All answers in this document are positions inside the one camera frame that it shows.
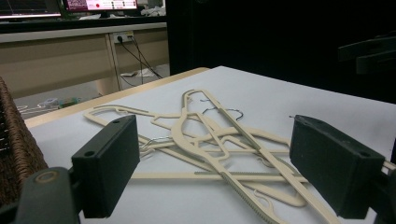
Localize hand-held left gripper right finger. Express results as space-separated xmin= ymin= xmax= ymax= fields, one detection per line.
xmin=289 ymin=114 xmax=387 ymax=220

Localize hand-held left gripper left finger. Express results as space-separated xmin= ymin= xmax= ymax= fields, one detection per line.
xmin=71 ymin=114 xmax=141 ymax=219

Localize beige plastic clothes hanger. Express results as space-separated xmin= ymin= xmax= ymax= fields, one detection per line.
xmin=83 ymin=104 xmax=292 ymax=157
xmin=130 ymin=124 xmax=311 ymax=209
xmin=170 ymin=88 xmax=342 ymax=224

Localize brown woven basket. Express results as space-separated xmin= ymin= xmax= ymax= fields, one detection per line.
xmin=0 ymin=76 xmax=50 ymax=208

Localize green and blue plastic items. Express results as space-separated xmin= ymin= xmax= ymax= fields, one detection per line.
xmin=58 ymin=96 xmax=82 ymax=109

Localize pile of white hangers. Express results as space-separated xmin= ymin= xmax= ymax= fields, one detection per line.
xmin=14 ymin=97 xmax=61 ymax=116

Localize black curtain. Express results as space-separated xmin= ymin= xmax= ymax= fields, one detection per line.
xmin=165 ymin=0 xmax=396 ymax=105

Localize beige office desk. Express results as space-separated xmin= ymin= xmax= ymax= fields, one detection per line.
xmin=0 ymin=16 xmax=171 ymax=101

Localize white crumpled cloth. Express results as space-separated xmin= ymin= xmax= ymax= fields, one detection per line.
xmin=139 ymin=5 xmax=166 ymax=19

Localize monitor with pink screen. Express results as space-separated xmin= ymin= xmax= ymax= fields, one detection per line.
xmin=63 ymin=0 xmax=139 ymax=18

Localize dark computer monitor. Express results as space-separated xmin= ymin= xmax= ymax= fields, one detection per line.
xmin=0 ymin=0 xmax=63 ymax=21

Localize black power cable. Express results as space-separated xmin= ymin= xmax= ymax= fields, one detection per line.
xmin=120 ymin=36 xmax=148 ymax=88
xmin=117 ymin=36 xmax=163 ymax=80

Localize white wall power outlet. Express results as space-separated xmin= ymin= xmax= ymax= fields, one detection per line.
xmin=111 ymin=30 xmax=135 ymax=45

